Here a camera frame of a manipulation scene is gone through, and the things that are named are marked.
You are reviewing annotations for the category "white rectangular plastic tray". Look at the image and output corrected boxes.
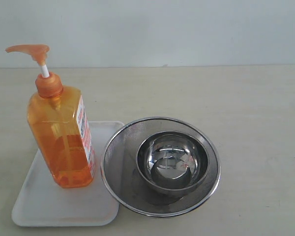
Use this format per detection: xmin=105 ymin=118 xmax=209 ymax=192
xmin=11 ymin=121 xmax=124 ymax=227

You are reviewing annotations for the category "stainless steel bowl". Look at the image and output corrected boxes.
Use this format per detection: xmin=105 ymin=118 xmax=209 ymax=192
xmin=136 ymin=131 xmax=209 ymax=198

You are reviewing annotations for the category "steel mesh strainer basket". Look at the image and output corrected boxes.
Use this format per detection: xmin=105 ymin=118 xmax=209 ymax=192
xmin=101 ymin=117 xmax=221 ymax=217

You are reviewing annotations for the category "orange pump soap bottle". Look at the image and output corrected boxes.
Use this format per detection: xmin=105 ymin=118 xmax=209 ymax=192
xmin=6 ymin=44 xmax=95 ymax=188

